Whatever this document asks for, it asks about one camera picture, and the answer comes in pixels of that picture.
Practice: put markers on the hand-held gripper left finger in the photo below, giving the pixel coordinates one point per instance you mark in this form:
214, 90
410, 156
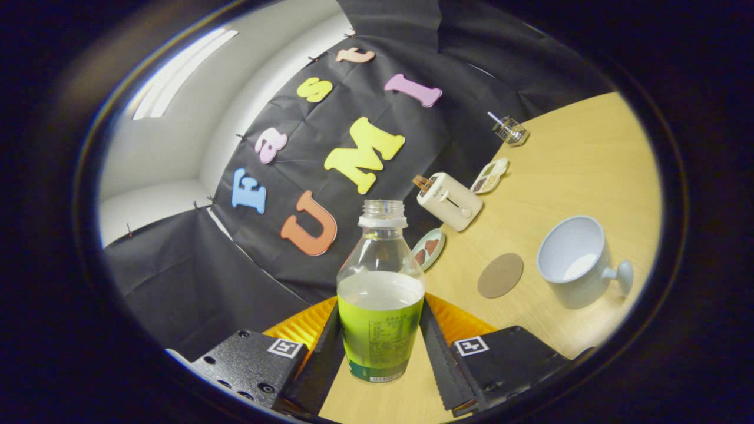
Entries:
323, 365

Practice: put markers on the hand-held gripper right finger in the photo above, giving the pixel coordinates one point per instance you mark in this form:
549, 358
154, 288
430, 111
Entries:
442, 365

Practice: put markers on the clear juice bottle green label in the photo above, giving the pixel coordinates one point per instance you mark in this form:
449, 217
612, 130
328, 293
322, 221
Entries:
380, 330

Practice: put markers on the round brown coaster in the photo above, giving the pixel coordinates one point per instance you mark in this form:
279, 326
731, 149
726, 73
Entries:
500, 275

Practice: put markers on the pale blue cup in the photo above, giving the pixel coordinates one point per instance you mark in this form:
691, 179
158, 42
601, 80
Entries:
574, 277

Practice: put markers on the brown meat slice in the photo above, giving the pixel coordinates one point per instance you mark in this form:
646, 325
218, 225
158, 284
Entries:
420, 257
432, 246

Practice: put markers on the pale green plate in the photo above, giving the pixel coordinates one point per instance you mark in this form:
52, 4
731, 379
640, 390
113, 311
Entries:
437, 234

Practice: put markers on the cream toaster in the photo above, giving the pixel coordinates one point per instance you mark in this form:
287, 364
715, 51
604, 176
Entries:
450, 203

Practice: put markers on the brown toast slice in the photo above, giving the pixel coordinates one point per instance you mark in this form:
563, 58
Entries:
422, 182

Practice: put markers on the white divided dish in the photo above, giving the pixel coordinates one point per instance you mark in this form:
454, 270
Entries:
489, 176

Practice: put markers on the white straw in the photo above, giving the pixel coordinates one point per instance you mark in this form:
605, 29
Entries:
495, 118

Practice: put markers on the ceiling light panel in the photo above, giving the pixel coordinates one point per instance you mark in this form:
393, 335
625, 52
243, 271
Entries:
177, 73

